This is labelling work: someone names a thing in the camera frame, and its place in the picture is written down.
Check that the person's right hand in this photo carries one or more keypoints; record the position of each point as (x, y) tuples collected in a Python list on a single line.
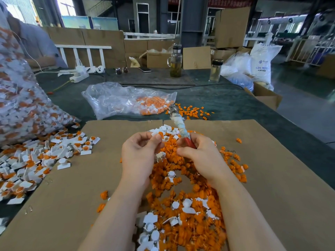
[(207, 158)]

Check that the person's left hand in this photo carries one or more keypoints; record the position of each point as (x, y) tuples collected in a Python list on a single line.
[(140, 156)]

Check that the orange white plastic piece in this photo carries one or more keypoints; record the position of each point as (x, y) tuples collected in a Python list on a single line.
[(95, 139), (86, 152)]

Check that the pile of orange and white parts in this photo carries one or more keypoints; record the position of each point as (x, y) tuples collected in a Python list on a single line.
[(183, 217)]

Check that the pile of assembled white-orange parts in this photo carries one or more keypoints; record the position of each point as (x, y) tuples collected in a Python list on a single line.
[(31, 162)]

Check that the person's left forearm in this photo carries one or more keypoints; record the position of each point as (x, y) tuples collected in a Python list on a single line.
[(110, 224)]

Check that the person's right forearm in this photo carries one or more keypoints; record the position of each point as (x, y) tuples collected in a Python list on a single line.
[(248, 226)]

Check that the scatter of orange offcuts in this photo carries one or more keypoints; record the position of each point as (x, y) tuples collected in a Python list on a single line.
[(198, 112)]

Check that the small clear plastic bag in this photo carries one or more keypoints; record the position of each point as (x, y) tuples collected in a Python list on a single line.
[(111, 100)]

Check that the open brown cardboard box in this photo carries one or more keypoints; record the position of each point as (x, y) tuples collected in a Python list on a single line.
[(264, 97)]

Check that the black phone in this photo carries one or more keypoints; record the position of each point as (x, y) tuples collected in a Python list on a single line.
[(145, 70)]

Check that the glass bottle with black lid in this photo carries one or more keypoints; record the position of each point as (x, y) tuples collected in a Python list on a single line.
[(216, 70)]

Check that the clear blue plastic bag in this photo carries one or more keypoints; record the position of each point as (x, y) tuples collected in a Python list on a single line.
[(238, 72)]

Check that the brown cardboard sheet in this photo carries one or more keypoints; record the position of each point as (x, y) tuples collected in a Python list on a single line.
[(298, 184), (55, 196)]

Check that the open cardboard box with paper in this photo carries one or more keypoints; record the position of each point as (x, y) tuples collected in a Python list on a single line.
[(157, 60)]

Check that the flat brown cardboard panel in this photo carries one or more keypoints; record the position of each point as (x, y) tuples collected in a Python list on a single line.
[(197, 58)]

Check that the white power strip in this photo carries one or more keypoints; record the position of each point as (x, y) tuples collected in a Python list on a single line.
[(80, 75)]

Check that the glass tea jar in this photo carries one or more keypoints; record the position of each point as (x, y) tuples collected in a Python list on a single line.
[(176, 61)]

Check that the white woven sack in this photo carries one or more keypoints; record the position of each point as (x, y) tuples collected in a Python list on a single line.
[(265, 61)]

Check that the row of upright cardboard sheets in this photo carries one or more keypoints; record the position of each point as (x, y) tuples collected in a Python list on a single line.
[(114, 41)]

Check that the large clear bag of seals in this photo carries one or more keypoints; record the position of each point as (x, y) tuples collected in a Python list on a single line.
[(26, 107)]

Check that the tall brown cardboard box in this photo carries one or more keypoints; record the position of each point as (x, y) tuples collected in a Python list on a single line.
[(233, 27)]

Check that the dark steel pillar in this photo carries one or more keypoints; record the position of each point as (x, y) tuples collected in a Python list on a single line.
[(194, 22)]

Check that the white metal rack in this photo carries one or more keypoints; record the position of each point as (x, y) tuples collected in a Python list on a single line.
[(311, 50)]

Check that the white railing frame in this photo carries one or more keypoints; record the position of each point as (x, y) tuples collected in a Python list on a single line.
[(82, 47)]

